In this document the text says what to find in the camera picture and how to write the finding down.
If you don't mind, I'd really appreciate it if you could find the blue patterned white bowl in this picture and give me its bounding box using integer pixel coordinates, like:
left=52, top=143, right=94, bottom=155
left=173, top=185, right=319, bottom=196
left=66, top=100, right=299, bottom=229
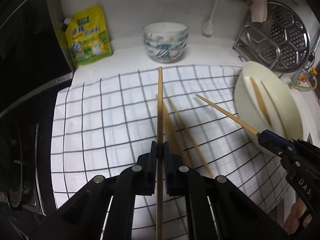
left=143, top=34, right=188, bottom=49
left=145, top=42, right=187, bottom=63
left=142, top=22, right=188, bottom=40

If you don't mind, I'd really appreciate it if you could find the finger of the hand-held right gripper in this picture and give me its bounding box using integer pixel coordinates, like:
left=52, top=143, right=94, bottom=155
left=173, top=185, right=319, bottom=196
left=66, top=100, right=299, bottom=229
left=258, top=134, right=298, bottom=159
left=262, top=129, right=304, bottom=147

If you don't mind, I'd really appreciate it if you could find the cream round deep plate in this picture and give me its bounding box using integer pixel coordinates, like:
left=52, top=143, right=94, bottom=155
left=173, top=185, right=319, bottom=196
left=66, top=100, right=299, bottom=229
left=234, top=61, right=304, bottom=155

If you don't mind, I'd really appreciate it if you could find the pink cloth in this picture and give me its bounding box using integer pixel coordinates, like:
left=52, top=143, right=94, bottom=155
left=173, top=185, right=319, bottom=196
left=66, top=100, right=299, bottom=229
left=250, top=0, right=269, bottom=23

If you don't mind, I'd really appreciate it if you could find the yellow detergent pouch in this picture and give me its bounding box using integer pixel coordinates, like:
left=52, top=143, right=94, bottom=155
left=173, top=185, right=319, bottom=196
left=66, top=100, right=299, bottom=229
left=62, top=4, right=113, bottom=68

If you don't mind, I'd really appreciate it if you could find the person's right hand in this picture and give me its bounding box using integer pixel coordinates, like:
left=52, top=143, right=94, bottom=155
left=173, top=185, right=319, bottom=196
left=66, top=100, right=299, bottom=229
left=284, top=196, right=315, bottom=235

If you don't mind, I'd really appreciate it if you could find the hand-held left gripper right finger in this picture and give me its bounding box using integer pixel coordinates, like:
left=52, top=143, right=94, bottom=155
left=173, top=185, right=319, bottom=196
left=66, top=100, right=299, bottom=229
left=162, top=141, right=292, bottom=240

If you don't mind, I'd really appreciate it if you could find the steel dish rack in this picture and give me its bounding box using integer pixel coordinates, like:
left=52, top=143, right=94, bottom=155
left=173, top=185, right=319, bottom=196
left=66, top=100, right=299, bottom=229
left=232, top=22, right=279, bottom=68

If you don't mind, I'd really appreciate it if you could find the white long-handled dish brush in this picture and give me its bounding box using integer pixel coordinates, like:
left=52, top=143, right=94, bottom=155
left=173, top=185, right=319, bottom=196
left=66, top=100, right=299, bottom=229
left=202, top=0, right=222, bottom=37

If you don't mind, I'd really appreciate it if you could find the black gas stove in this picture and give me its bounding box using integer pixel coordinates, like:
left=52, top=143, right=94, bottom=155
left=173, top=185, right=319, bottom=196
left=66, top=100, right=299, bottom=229
left=0, top=76, right=74, bottom=230

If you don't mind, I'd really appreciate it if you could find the long wooden chopstick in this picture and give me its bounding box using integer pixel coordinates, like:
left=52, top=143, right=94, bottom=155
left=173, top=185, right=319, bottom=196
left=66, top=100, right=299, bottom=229
left=249, top=77, right=272, bottom=126
left=155, top=94, right=179, bottom=155
left=155, top=66, right=164, bottom=240
left=195, top=94, right=260, bottom=137

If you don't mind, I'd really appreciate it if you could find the perforated steel steamer plate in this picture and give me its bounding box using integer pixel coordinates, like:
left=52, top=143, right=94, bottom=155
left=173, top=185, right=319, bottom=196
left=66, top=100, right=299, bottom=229
left=250, top=1, right=310, bottom=74

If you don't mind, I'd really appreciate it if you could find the black grid white cloth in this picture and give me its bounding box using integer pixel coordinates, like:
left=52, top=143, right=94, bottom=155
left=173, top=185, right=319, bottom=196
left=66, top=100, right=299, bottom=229
left=50, top=64, right=298, bottom=230

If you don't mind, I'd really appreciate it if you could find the green hose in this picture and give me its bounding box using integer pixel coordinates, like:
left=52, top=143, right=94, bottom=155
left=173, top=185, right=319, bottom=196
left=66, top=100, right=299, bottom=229
left=289, top=76, right=318, bottom=91

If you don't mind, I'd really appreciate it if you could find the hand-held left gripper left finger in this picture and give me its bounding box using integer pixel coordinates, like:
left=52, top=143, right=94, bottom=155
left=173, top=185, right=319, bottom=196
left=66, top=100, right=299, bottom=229
left=29, top=141, right=158, bottom=240

